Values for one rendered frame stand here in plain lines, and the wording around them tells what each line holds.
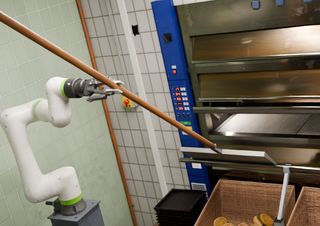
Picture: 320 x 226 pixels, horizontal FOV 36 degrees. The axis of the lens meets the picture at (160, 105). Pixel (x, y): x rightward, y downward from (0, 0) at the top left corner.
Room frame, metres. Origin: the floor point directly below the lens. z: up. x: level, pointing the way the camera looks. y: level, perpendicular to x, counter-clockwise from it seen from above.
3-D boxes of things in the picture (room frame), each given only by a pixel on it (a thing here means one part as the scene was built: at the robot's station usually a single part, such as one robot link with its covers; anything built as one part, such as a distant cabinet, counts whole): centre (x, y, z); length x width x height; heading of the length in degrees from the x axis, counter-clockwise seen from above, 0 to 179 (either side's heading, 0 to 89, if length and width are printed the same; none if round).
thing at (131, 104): (3.59, 0.21, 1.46); 0.10 x 0.07 x 0.10; 53
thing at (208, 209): (2.85, -0.38, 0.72); 0.56 x 0.49 x 0.28; 54
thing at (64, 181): (2.53, 0.61, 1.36); 0.16 x 0.13 x 0.19; 114
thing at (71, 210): (2.57, 0.65, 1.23); 0.26 x 0.15 x 0.06; 57
